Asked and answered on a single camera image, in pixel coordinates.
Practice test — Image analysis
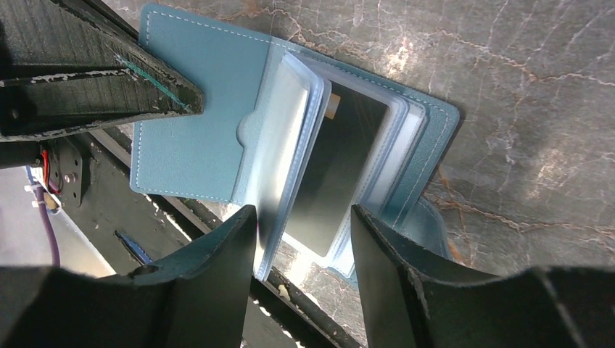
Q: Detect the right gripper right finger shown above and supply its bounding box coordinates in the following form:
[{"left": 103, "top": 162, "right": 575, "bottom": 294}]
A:
[{"left": 351, "top": 205, "right": 614, "bottom": 347}]

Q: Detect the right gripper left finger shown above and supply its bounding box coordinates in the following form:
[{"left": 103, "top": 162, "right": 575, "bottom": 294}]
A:
[{"left": 1, "top": 205, "right": 257, "bottom": 347}]

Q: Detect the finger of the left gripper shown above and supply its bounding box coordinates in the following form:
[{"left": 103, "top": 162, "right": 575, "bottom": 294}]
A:
[{"left": 1, "top": 1, "right": 205, "bottom": 142}]

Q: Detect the blue card holder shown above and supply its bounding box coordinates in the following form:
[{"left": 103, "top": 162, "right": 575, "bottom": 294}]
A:
[{"left": 131, "top": 4, "right": 460, "bottom": 279}]

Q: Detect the black credit card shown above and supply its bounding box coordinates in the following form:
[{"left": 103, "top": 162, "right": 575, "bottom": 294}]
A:
[{"left": 285, "top": 83, "right": 388, "bottom": 257}]

